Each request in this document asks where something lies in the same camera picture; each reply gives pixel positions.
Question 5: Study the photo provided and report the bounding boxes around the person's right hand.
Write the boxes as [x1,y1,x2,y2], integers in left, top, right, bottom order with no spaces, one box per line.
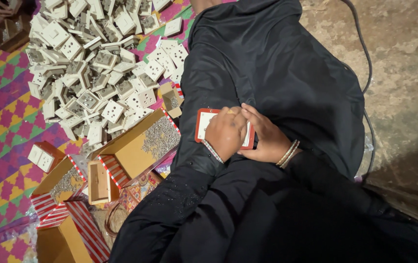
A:
[237,103,293,164]

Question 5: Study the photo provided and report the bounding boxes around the person's left hand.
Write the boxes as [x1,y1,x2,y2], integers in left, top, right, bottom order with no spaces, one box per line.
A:
[205,107,248,162]

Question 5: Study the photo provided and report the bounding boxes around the red framed white switch plate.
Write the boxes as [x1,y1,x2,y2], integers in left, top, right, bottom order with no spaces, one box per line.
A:
[195,108,256,150]

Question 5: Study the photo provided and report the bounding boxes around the beaded bangles on left wrist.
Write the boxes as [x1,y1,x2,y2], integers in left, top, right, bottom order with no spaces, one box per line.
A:
[201,140,224,164]

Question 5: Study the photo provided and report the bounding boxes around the gold white bangles on right wrist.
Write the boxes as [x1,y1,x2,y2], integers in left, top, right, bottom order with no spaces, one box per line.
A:
[275,139,300,169]

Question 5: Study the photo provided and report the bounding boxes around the person's black robe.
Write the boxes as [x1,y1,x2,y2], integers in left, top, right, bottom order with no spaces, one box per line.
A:
[108,0,418,263]

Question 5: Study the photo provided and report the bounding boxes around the small open cardboard box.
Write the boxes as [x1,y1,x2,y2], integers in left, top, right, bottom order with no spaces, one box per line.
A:
[159,82,184,119]

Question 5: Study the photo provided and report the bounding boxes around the pile of silver screws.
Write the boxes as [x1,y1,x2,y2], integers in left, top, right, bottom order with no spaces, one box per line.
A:
[141,126,181,160]
[50,167,84,202]

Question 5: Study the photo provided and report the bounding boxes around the large cardboard box with striped flaps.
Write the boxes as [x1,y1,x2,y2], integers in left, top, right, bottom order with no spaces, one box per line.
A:
[97,108,181,189]

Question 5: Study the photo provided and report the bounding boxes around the patterned cloth bag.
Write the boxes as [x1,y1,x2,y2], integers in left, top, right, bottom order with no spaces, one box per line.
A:
[120,171,163,214]

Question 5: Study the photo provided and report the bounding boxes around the small empty wooden box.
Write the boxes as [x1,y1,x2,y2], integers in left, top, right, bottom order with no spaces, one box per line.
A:
[87,160,120,205]

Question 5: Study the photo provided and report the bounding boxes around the heap of white socket modules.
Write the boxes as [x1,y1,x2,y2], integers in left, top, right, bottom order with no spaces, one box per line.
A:
[26,0,189,148]

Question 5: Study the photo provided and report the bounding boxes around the woven jute basket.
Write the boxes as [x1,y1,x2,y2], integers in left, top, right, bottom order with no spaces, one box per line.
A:
[102,202,131,240]

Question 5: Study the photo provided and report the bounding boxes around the medium cardboard box with striped flaps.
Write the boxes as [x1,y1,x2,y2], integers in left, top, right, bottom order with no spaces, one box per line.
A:
[30,154,90,229]

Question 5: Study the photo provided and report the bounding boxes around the brown box with white sockets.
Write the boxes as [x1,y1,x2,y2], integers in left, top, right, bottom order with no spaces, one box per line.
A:
[28,141,66,174]

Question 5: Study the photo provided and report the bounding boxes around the empty striped cardboard box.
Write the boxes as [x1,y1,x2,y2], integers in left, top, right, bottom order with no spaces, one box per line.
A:
[36,200,111,263]

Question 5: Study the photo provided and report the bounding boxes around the colourful diamond patterned mat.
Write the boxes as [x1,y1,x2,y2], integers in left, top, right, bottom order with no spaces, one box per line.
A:
[0,0,237,263]

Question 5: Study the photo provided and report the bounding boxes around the brown wooden box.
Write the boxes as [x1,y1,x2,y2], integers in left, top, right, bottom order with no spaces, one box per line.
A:
[0,14,31,53]

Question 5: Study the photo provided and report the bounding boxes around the black cable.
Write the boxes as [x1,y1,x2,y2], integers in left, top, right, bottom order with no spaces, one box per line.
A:
[340,0,376,183]

